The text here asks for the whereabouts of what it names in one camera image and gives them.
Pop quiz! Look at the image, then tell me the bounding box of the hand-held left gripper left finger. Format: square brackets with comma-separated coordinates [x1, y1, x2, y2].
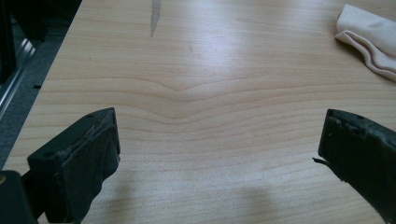
[26, 106, 121, 224]

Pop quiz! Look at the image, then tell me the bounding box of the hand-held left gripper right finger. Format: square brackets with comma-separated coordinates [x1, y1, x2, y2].
[312, 108, 396, 224]

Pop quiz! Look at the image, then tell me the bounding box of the metal frame rail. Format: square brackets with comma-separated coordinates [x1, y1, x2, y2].
[0, 36, 37, 118]

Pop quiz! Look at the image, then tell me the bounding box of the cream folded cloth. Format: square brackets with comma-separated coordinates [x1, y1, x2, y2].
[334, 3, 396, 83]

